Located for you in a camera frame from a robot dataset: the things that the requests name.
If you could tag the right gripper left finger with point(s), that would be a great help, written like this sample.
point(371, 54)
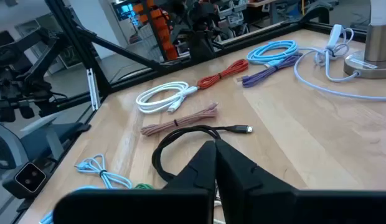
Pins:
point(186, 202)

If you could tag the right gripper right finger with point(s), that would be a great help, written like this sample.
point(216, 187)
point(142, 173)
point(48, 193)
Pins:
point(258, 202)

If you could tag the background black robot arm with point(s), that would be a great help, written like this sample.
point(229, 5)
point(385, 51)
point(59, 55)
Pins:
point(28, 71)

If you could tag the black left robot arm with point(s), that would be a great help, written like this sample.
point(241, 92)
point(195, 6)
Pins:
point(200, 46)

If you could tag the orange storage bin rack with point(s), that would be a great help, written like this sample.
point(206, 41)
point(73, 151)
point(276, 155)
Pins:
point(162, 28)

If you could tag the grey storage bins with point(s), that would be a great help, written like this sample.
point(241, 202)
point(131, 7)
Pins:
point(230, 15)

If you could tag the silver lamp with white shade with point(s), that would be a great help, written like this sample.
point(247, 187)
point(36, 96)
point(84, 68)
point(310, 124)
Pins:
point(376, 40)

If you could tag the white strip on frame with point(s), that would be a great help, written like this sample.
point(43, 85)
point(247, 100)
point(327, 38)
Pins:
point(92, 90)

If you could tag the black table-level camera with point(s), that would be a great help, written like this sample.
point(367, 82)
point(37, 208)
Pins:
point(29, 177)

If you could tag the black aluminium table frame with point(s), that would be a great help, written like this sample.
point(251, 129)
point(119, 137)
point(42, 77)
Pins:
point(87, 53)

